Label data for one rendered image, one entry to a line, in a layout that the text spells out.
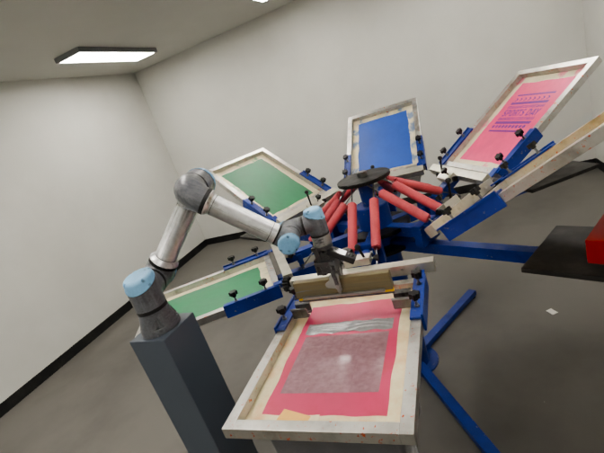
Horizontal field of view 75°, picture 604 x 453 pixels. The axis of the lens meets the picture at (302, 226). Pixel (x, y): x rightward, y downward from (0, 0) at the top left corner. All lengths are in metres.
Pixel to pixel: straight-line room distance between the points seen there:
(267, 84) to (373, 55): 1.51
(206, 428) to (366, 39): 4.79
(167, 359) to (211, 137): 5.14
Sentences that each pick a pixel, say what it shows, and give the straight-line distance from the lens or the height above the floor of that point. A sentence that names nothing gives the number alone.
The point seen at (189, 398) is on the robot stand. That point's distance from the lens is 1.68.
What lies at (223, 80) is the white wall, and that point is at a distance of 6.21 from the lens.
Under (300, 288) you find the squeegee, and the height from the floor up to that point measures 1.12.
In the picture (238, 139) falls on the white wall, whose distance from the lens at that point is 6.24.
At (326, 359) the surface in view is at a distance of 1.49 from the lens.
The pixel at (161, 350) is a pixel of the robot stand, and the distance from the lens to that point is 1.59.
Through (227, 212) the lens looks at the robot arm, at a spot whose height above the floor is 1.56.
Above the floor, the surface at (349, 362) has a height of 0.96.
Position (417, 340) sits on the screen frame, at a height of 0.99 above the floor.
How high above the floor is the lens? 1.83
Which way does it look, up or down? 17 degrees down
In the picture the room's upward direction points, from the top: 19 degrees counter-clockwise
